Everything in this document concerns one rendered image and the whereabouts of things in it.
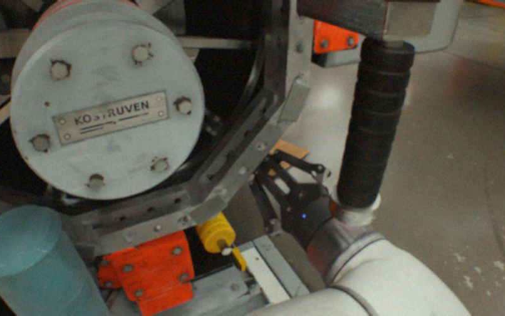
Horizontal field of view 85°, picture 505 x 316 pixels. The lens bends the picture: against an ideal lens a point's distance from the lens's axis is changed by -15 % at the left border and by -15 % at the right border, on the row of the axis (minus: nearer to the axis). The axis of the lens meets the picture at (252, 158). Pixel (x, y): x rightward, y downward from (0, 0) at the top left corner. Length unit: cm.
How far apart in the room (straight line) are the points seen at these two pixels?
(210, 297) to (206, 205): 40
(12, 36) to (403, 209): 143
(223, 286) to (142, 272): 36
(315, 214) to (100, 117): 27
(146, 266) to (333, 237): 29
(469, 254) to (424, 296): 113
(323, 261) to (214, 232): 23
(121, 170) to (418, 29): 22
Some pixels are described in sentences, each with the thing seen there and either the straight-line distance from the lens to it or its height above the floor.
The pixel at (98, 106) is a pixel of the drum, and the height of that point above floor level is 86.
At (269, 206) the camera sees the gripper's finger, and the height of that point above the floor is 61.
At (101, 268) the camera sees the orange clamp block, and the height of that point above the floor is 56.
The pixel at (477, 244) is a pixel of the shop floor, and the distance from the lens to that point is 151.
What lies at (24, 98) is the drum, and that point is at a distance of 21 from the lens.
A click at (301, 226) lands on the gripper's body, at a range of 40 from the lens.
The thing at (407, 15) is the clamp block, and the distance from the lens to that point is 21.
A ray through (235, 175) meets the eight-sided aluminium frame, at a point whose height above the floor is 65.
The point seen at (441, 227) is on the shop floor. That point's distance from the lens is 150.
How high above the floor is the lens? 94
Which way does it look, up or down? 35 degrees down
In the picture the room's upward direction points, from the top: straight up
